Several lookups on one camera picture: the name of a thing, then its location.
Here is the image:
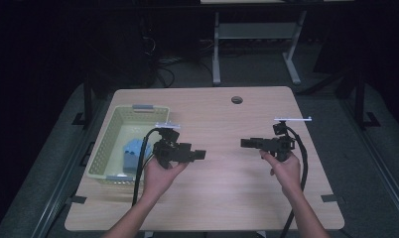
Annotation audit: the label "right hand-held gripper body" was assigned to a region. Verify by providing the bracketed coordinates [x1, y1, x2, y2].
[262, 116, 313, 163]

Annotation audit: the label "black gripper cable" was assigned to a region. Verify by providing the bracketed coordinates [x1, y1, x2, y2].
[279, 126, 310, 238]
[131, 127, 163, 207]

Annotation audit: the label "metal frame rail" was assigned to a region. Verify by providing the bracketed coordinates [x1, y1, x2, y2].
[339, 97, 399, 229]
[30, 98, 106, 238]

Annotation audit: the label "person's right hand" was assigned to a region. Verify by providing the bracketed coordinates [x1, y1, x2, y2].
[259, 149, 303, 199]

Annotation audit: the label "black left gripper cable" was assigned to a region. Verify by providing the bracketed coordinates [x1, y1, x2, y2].
[131, 127, 163, 207]

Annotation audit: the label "person's left hand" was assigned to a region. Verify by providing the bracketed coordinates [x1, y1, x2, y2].
[142, 158, 191, 199]

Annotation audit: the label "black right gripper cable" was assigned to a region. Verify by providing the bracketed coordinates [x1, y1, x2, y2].
[279, 126, 310, 238]

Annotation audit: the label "pale yellow plastic basket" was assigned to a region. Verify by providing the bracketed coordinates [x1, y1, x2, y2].
[85, 104, 171, 186]

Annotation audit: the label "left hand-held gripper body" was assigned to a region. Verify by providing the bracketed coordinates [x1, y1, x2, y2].
[152, 122, 190, 171]

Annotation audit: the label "white metal desk frame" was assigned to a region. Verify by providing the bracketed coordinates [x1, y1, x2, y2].
[211, 9, 308, 87]

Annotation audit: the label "black upright post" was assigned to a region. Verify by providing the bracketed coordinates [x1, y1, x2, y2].
[71, 73, 93, 130]
[354, 70, 381, 130]

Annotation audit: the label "black floor cables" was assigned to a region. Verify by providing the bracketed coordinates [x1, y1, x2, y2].
[150, 57, 186, 89]

